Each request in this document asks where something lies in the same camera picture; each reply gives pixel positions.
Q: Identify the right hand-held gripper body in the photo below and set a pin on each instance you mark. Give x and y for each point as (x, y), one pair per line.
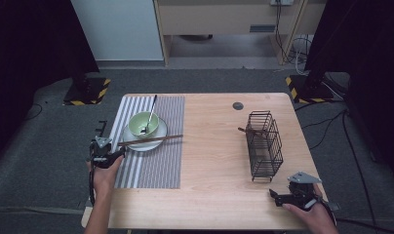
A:
(301, 194)

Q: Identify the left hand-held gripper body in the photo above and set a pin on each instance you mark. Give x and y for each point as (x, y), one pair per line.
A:
(101, 156)

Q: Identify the brown wooden chopstick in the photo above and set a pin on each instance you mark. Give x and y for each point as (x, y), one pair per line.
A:
(152, 139)
(247, 131)

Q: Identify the person's left hand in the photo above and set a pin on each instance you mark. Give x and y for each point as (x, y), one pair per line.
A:
(104, 178)

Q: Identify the person's right hand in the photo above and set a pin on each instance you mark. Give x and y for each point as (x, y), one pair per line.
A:
(315, 219)

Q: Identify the white plate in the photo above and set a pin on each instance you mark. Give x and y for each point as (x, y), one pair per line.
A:
(143, 147)

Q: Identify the green bowl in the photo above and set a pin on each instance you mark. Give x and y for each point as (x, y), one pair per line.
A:
(136, 125)

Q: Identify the grey tape strip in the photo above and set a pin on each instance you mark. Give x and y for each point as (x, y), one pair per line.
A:
(84, 204)
(334, 206)

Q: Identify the grey striped placemat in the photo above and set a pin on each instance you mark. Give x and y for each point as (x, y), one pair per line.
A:
(159, 169)

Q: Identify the metal spoon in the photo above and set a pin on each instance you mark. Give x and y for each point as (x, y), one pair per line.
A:
(150, 117)

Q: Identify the black stand base hazard tape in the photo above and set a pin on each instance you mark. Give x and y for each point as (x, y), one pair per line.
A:
(307, 91)
(87, 92)

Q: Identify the grey round table grommet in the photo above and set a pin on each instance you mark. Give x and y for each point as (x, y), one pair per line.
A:
(238, 106)

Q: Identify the white cabinet panel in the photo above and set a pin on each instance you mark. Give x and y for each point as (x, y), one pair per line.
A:
(117, 29)

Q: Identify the black curtain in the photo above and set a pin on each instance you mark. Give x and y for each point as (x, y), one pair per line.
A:
(364, 39)
(29, 48)

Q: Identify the light wooden desk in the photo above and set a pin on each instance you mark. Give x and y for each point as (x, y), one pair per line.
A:
(217, 16)

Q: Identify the white power strip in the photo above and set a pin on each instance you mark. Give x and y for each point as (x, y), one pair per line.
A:
(282, 2)

